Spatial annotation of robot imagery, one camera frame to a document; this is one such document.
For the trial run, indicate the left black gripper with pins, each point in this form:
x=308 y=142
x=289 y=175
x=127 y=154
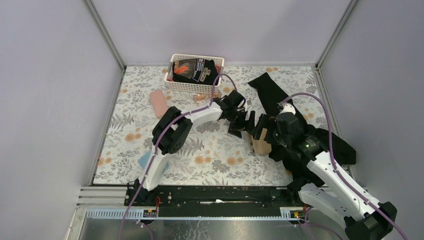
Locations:
x=234 y=128

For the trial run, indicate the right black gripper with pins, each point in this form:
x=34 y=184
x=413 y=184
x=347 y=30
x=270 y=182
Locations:
x=263 y=120

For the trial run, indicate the plaid glasses case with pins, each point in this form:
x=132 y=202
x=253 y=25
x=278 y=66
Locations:
x=261 y=147

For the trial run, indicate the orange lens sunglasses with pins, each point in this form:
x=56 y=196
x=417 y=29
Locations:
x=202 y=97

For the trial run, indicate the pink glasses case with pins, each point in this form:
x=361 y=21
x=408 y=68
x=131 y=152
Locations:
x=159 y=103

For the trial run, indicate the blue cleaning cloth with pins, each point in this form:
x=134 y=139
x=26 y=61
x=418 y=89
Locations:
x=143 y=161

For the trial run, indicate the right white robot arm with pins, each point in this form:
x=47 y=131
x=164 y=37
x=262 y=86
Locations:
x=361 y=215

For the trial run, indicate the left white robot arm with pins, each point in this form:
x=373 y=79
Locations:
x=170 y=133

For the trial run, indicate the black packaged items in basket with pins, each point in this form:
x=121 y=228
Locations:
x=198 y=71

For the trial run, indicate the white plastic basket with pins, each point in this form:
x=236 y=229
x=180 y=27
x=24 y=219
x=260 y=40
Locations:
x=193 y=88

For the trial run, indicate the black garment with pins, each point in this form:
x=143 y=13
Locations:
x=270 y=94

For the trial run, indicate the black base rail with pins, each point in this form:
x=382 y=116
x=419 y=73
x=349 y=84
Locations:
x=215 y=201

